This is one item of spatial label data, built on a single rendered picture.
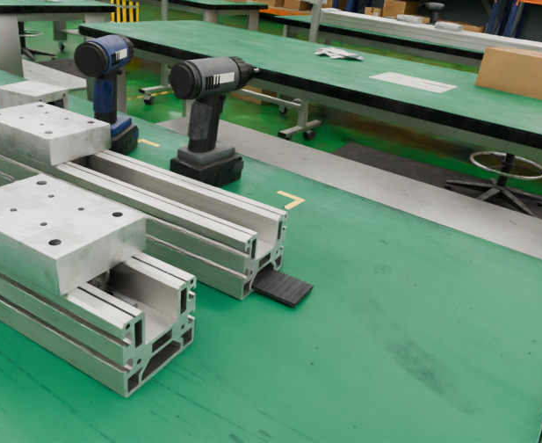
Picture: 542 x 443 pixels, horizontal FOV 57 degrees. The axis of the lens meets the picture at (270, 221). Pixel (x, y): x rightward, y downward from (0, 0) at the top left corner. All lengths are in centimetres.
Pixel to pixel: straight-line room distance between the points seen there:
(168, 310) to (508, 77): 196
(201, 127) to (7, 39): 284
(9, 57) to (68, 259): 321
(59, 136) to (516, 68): 187
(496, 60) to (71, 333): 205
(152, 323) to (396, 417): 25
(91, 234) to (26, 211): 8
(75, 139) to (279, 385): 46
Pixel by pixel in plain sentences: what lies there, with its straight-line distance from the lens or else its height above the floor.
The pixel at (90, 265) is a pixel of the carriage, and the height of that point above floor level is 88.
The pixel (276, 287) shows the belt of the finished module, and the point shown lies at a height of 79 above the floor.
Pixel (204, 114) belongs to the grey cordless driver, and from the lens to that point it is 86.
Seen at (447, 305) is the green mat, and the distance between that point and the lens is 69.
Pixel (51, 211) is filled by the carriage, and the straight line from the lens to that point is 55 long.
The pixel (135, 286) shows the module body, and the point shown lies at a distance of 53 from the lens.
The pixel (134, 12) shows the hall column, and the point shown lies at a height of 21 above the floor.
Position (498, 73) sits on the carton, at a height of 84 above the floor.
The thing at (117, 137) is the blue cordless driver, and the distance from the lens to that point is 100.
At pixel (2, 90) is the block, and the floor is 87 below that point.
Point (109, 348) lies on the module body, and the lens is 48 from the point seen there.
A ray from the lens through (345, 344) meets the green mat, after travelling 58.
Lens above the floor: 115
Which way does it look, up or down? 27 degrees down
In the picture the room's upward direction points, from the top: 6 degrees clockwise
